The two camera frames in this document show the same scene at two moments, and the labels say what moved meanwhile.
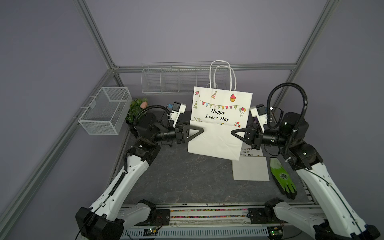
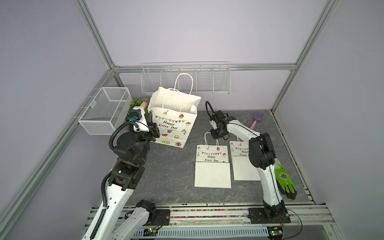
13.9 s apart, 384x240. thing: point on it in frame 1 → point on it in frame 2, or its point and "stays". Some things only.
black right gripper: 255,136 → 214,135
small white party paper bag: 219,112 → 212,168
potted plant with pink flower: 136,106 stays
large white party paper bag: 252,165 stays
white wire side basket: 104,115 stays
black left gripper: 182,136 → 153,126
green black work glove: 284,179 stays
